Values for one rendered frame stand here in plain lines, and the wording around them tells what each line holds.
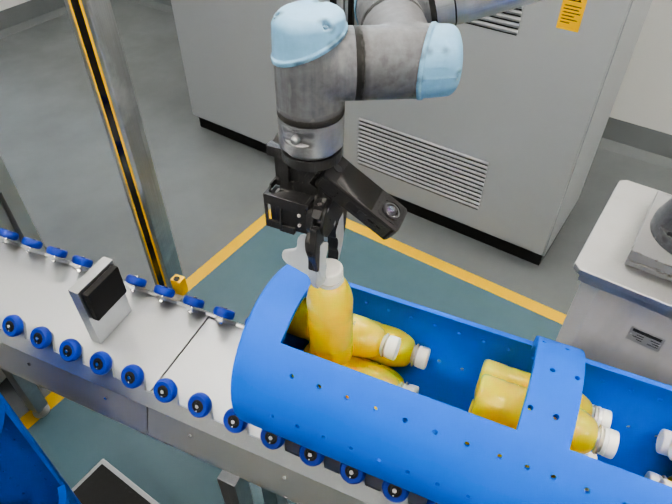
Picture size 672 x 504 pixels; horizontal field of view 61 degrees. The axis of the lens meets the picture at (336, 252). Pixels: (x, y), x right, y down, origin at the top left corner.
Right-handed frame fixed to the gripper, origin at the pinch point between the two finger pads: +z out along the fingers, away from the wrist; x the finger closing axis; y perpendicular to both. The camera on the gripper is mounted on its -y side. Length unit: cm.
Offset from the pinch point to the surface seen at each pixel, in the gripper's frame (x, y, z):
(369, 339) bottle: -4.3, -5.2, 17.6
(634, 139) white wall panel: -276, -66, 122
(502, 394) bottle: 0.6, -26.9, 12.9
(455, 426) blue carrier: 9.0, -22.2, 11.4
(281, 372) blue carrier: 10.1, 2.9, 12.6
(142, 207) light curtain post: -31, 65, 33
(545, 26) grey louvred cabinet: -158, -10, 23
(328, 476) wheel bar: 10.4, -4.5, 38.4
